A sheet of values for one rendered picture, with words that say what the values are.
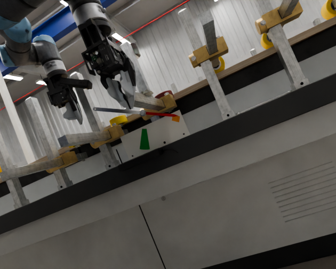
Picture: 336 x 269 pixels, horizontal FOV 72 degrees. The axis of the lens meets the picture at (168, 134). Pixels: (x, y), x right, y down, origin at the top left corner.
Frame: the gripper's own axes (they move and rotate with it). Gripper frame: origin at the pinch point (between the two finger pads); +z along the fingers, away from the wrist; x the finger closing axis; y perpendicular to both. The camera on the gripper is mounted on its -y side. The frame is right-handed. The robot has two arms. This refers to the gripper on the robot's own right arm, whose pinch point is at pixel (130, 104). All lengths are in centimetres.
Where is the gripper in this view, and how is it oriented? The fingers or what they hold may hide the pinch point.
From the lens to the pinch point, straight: 59.3
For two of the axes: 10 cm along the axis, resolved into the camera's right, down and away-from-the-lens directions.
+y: -2.4, 0.6, -9.7
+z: 3.9, 9.2, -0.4
